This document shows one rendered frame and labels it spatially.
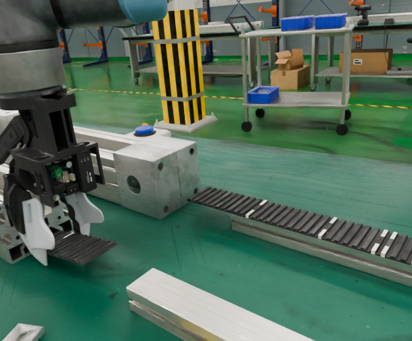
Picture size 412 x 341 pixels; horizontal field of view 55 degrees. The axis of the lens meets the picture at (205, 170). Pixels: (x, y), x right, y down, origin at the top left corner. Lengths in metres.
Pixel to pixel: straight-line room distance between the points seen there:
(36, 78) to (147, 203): 0.27
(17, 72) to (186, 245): 0.29
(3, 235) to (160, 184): 0.22
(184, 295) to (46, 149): 0.21
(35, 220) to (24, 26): 0.21
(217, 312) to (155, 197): 0.26
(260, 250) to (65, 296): 0.24
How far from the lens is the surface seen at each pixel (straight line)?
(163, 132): 0.83
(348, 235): 0.50
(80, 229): 0.55
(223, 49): 9.37
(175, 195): 0.62
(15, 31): 0.43
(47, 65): 0.44
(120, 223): 0.62
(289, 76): 5.58
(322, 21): 3.46
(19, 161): 0.47
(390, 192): 0.69
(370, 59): 5.34
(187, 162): 0.63
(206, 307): 0.39
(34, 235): 0.51
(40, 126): 0.44
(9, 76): 0.44
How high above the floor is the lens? 1.07
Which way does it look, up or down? 22 degrees down
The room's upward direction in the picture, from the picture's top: 5 degrees counter-clockwise
